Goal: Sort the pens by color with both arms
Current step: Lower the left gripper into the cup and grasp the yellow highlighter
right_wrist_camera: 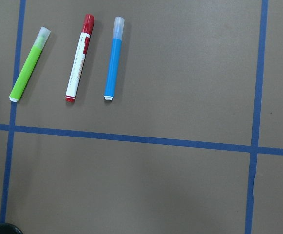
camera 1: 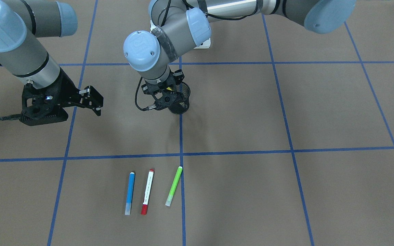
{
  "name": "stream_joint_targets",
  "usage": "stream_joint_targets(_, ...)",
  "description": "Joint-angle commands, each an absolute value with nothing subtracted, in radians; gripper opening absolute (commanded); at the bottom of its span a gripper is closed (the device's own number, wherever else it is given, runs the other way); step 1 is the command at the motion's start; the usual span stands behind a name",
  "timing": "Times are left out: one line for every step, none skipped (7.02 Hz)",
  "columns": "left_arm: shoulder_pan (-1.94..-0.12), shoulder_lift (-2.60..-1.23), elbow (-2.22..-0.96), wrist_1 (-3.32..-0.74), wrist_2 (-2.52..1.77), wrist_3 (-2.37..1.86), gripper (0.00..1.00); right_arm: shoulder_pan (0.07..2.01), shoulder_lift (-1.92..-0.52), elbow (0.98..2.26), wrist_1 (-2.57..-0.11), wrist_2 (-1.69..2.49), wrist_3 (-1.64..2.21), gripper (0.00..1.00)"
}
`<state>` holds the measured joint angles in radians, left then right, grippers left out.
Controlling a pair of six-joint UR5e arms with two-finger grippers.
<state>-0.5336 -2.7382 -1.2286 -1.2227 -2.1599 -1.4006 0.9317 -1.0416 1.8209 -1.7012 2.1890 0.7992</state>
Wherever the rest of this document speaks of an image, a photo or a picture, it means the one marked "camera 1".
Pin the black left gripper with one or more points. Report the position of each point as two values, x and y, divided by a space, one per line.
179 76

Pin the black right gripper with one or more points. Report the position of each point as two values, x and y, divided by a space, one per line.
64 84

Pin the blue marker pen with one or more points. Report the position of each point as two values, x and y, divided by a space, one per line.
129 196

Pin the green marker pen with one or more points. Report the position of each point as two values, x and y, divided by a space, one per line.
174 186

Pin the red capped white marker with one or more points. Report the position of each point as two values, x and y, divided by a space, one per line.
147 191

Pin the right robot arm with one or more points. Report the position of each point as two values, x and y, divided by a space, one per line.
22 23

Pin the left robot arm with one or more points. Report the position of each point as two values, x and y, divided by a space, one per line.
182 25

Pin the black mesh pen cup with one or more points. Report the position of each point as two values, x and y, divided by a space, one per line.
182 104

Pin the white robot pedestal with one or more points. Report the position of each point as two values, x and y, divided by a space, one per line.
204 45

